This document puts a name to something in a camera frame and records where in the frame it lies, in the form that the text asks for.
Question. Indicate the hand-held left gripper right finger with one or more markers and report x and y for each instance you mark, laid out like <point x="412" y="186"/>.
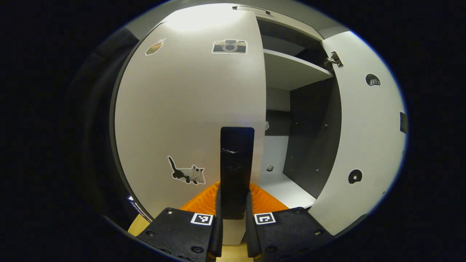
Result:
<point x="252" y="236"/>

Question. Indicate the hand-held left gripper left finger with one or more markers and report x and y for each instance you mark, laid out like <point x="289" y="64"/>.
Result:
<point x="218" y="233"/>

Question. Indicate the camera sticker cabinet door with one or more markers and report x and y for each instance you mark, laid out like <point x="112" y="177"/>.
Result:
<point x="182" y="109"/>

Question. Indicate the headphone sticker cabinet door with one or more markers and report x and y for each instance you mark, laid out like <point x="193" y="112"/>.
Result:
<point x="364" y="138"/>

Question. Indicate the white double-door shoe cabinet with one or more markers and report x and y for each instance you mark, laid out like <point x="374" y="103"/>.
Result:
<point x="313" y="138"/>

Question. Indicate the metal door hinge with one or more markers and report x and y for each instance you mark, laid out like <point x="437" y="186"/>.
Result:
<point x="333" y="60"/>

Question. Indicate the small grey object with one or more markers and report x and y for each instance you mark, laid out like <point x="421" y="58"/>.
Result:
<point x="269" y="167"/>

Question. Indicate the white cabinet top panel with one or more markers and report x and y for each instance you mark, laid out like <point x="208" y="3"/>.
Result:
<point x="291" y="24"/>

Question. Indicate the white cabinet shelf board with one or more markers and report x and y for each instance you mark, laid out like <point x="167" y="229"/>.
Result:
<point x="287" y="185"/>
<point x="291" y="71"/>

